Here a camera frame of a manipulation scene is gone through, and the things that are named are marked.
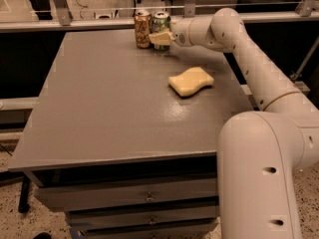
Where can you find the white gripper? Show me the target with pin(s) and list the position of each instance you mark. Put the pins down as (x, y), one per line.
(179, 32)

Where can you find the green soda can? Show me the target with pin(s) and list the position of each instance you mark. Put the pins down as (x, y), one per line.
(160, 23)

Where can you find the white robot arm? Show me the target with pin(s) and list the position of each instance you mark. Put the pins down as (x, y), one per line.
(259, 150)

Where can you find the orange soda can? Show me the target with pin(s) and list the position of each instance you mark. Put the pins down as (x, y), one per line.
(142, 20)

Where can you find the yellow sponge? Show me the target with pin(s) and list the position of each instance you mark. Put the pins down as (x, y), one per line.
(191, 81)

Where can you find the grey drawer cabinet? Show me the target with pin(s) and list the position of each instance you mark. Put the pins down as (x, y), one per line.
(107, 114)

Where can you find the top grey drawer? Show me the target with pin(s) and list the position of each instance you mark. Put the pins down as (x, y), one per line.
(103, 195)

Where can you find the grey drawer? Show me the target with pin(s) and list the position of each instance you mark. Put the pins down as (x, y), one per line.
(141, 216)
(103, 195)
(158, 231)

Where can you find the bottom grey drawer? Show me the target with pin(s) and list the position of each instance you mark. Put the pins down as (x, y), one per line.
(158, 231)

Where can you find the middle grey drawer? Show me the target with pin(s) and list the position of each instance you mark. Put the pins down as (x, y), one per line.
(141, 216)

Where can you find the black table leg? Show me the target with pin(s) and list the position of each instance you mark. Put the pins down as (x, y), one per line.
(23, 206)

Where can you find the metal bracket strut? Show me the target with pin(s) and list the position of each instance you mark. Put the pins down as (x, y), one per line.
(295, 75)

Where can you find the metal guard rail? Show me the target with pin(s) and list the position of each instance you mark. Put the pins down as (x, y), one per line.
(18, 15)

